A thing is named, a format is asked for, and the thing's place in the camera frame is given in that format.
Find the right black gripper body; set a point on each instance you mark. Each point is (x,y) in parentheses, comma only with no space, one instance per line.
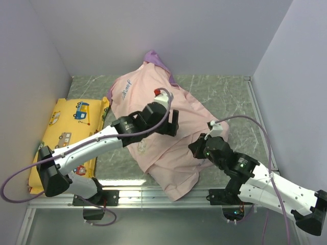
(221,166)

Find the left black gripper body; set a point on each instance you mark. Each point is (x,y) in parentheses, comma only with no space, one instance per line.
(163,128)

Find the pink pillowcase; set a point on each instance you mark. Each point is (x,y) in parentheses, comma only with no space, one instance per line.
(167,159)

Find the purple princess print pillowcase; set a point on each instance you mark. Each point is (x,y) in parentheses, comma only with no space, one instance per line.
(151,57)

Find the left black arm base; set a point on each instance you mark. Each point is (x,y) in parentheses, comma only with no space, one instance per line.
(93,208)

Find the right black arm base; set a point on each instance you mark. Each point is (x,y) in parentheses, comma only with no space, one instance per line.
(233,209)

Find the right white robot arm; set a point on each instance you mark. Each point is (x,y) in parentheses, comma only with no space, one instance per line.
(251,182)

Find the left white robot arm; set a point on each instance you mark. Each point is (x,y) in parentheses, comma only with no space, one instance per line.
(57,168)

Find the yellow car print pillow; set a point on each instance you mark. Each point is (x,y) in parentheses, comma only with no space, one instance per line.
(71,121)

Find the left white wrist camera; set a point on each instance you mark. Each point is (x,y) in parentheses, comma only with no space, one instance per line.
(161,97)

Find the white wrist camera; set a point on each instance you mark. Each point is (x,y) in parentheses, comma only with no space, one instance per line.
(161,97)
(218,129)

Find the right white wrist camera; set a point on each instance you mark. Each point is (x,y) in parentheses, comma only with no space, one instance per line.
(218,129)

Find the aluminium rail frame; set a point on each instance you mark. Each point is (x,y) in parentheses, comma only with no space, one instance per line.
(145,214)

